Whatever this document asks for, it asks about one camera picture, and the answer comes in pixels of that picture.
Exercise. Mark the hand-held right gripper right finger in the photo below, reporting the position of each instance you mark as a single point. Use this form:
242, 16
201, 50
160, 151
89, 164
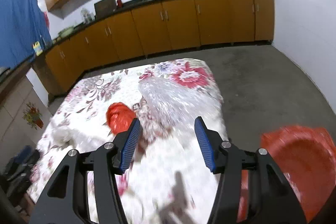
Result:
206, 146

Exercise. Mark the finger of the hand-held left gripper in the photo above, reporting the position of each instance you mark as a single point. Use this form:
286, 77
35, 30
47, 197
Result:
25, 153

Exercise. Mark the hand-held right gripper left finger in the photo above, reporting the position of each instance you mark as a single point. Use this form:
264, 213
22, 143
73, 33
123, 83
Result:
130, 146

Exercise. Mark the large orange plastic bag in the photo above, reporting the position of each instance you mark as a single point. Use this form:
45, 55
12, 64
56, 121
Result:
119, 116

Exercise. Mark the clear bubble wrap sheet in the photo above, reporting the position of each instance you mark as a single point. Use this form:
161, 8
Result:
170, 98

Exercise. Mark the orange plastic basket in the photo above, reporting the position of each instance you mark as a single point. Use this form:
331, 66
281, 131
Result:
299, 161

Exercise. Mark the white plastic bag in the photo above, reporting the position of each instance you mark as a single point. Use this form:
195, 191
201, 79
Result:
63, 134

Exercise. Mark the floral tablecloth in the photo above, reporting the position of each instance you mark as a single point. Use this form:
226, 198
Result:
110, 87

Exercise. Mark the yellow detergent bottle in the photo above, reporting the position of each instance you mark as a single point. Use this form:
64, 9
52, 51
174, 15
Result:
37, 48

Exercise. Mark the blue hanging cloth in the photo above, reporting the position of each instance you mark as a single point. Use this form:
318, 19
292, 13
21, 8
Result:
18, 29

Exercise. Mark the wooden lower cabinets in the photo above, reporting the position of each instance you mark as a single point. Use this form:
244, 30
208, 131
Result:
178, 24

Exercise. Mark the green basin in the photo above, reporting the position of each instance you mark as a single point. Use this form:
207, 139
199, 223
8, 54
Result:
65, 32

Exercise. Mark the red hanging cloth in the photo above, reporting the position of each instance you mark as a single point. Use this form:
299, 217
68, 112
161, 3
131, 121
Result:
46, 20

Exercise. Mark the clear bag of kitchenware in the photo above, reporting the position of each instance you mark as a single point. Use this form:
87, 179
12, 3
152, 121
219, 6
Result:
86, 16

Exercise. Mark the dark cutting board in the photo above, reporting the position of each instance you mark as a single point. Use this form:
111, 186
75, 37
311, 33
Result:
105, 6

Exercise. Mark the red bottle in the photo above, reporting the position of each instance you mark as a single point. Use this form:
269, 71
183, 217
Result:
119, 2

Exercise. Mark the flower pot wall sticker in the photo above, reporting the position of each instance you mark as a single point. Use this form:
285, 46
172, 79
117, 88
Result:
32, 115

